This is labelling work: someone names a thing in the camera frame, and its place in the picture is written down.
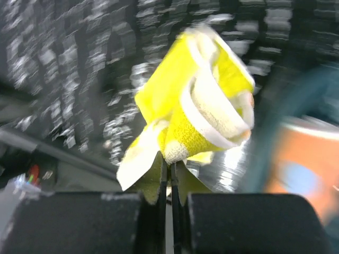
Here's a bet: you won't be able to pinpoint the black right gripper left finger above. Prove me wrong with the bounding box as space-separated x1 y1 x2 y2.
1 154 167 253

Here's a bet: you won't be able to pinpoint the yellow patterned towel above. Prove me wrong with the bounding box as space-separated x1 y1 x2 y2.
117 25 255 191

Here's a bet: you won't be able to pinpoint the blue translucent plastic tray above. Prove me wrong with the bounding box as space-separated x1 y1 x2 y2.
238 62 338 193

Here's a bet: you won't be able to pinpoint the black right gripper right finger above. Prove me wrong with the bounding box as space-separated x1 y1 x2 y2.
171 162 332 253

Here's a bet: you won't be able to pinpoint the orange polka dot towel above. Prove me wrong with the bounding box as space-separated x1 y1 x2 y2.
265 116 338 224

